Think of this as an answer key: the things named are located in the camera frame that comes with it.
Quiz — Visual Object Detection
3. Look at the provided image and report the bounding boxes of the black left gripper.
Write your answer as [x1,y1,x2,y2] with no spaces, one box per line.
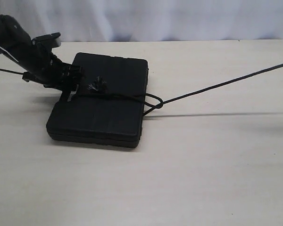
[22,54,84,102]

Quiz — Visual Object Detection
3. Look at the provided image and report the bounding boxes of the black plastic carrying case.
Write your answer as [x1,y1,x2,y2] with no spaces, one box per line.
[46,52,149,148]

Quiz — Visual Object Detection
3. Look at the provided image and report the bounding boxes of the black cord with frayed knot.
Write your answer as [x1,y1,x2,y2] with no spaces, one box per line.
[83,60,283,117]

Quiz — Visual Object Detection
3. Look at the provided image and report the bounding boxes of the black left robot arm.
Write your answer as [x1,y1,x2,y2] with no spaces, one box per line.
[0,15,83,101]

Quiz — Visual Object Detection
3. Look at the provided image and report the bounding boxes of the white zip tie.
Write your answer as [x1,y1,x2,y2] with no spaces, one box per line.
[0,46,19,64]

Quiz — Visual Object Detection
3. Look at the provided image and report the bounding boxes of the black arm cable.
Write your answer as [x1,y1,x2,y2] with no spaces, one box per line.
[0,66,25,75]

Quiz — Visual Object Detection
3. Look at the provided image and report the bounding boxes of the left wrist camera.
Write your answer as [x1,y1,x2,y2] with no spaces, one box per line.
[32,32,61,50]

